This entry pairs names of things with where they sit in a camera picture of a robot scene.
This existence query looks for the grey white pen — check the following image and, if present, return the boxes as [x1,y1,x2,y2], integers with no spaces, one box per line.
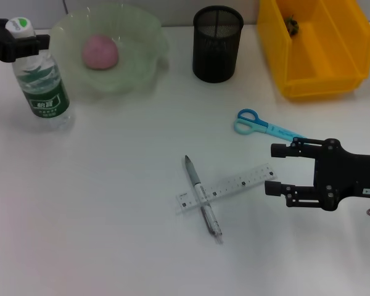
[184,155,224,245]

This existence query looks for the dark plastic scrap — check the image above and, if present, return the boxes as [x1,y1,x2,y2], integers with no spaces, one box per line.
[284,14,301,38]

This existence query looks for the yellow plastic storage bin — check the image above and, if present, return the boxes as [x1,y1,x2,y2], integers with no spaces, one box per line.
[256,0,370,100]

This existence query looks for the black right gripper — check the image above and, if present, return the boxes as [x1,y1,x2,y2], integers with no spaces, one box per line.
[264,138,370,212]

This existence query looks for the green label water bottle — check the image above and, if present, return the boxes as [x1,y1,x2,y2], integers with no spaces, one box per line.
[5,17,76,132]

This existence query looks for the pink peach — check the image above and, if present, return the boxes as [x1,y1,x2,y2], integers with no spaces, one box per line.
[81,35,118,71]

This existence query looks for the blue scissors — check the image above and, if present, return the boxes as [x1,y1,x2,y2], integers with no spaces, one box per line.
[233,108,309,142]

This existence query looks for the green translucent fruit bowl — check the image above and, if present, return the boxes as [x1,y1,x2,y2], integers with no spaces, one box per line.
[49,2,170,97]

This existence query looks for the black mesh pen holder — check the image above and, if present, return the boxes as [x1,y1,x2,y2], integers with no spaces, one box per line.
[192,6,244,83]

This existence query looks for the clear plastic ruler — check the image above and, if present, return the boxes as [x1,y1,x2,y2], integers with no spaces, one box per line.
[176,162,278,216]

